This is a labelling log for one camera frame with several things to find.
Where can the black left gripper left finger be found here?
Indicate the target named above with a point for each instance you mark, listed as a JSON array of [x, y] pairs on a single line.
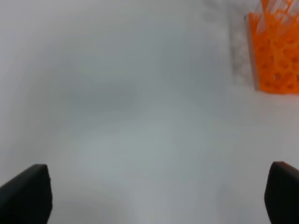
[[27, 198]]

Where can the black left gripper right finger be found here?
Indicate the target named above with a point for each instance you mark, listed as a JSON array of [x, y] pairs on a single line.
[[281, 195]]

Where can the orange test tube rack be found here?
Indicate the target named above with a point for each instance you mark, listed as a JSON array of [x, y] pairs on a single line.
[[273, 42]]

